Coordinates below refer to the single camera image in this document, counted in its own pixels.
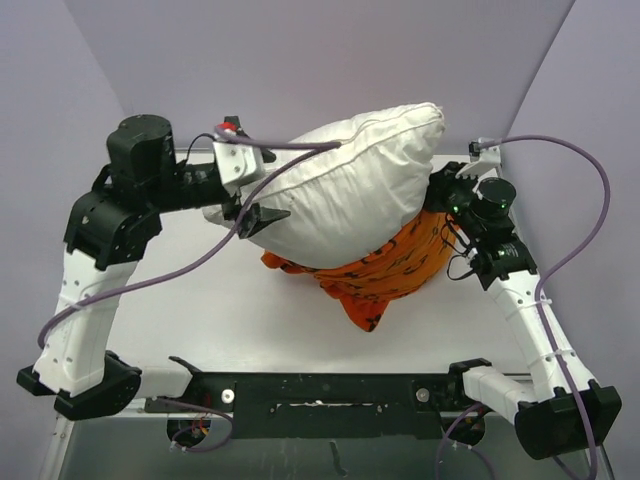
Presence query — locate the aluminium frame rail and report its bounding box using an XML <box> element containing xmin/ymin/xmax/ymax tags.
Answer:
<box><xmin>38</xmin><ymin>401</ymin><xmax>169</xmax><ymax>479</ymax></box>

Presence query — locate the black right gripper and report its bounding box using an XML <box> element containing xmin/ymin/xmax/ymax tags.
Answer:
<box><xmin>413</xmin><ymin>162</ymin><xmax>483</xmax><ymax>240</ymax></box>

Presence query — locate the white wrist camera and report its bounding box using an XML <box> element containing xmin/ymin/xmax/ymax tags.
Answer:
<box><xmin>212</xmin><ymin>134</ymin><xmax>266</xmax><ymax>195</ymax></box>
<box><xmin>456</xmin><ymin>137</ymin><xmax>501</xmax><ymax>178</ymax></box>

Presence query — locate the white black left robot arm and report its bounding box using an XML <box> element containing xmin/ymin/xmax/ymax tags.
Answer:
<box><xmin>17</xmin><ymin>114</ymin><xmax>286</xmax><ymax>421</ymax></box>

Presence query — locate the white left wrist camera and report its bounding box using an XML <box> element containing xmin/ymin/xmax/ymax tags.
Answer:
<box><xmin>212</xmin><ymin>134</ymin><xmax>266</xmax><ymax>195</ymax></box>

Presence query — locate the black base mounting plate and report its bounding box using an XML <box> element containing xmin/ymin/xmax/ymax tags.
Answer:
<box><xmin>144</xmin><ymin>373</ymin><xmax>472</xmax><ymax>440</ymax></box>

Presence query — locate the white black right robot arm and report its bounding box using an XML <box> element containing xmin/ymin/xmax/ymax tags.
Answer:
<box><xmin>424</xmin><ymin>162</ymin><xmax>622</xmax><ymax>460</ymax></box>

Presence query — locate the orange patterned plush pillowcase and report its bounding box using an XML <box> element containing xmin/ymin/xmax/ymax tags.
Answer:
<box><xmin>261</xmin><ymin>211</ymin><xmax>454</xmax><ymax>332</ymax></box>

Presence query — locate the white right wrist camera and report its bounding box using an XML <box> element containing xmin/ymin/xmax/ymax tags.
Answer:
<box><xmin>456</xmin><ymin>137</ymin><xmax>501</xmax><ymax>178</ymax></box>

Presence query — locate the white pillow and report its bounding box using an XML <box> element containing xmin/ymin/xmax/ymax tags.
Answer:
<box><xmin>201</xmin><ymin>101</ymin><xmax>447</xmax><ymax>270</ymax></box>

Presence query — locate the purple camera cable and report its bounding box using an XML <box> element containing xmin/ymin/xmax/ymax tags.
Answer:
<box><xmin>434</xmin><ymin>133</ymin><xmax>612</xmax><ymax>480</ymax></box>
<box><xmin>37</xmin><ymin>124</ymin><xmax>346</xmax><ymax>454</ymax></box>

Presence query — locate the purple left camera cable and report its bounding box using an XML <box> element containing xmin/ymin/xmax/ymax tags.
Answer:
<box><xmin>37</xmin><ymin>124</ymin><xmax>346</xmax><ymax>454</ymax></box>

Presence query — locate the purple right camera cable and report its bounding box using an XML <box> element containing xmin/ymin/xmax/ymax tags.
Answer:
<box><xmin>434</xmin><ymin>133</ymin><xmax>612</xmax><ymax>480</ymax></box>

